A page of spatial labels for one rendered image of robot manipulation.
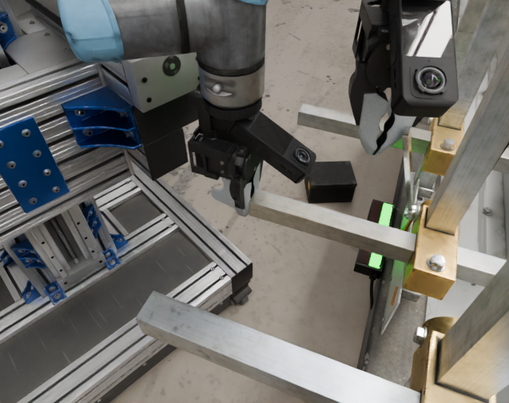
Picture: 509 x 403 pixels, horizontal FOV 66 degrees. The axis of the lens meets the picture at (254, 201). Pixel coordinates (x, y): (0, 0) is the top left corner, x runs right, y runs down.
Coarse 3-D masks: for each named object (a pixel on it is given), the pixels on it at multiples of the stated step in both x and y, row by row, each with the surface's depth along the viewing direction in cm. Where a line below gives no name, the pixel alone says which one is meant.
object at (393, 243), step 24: (264, 192) 58; (264, 216) 58; (288, 216) 56; (312, 216) 55; (336, 216) 55; (336, 240) 55; (360, 240) 54; (384, 240) 52; (408, 240) 52; (480, 264) 50
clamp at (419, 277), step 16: (416, 224) 56; (416, 240) 52; (432, 240) 51; (448, 240) 51; (416, 256) 49; (448, 256) 49; (416, 272) 48; (432, 272) 48; (448, 272) 48; (416, 288) 51; (432, 288) 49; (448, 288) 48
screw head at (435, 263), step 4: (432, 256) 48; (436, 256) 48; (440, 256) 48; (428, 260) 49; (432, 260) 48; (436, 260) 47; (440, 260) 47; (444, 260) 47; (428, 264) 48; (432, 264) 48; (436, 264) 47; (440, 264) 47; (444, 264) 47; (432, 268) 48; (436, 268) 48; (440, 268) 48
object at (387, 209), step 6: (384, 204) 78; (384, 210) 77; (390, 210) 77; (384, 216) 76; (390, 216) 76; (384, 222) 75; (372, 258) 69; (378, 258) 69; (372, 264) 69; (378, 264) 69
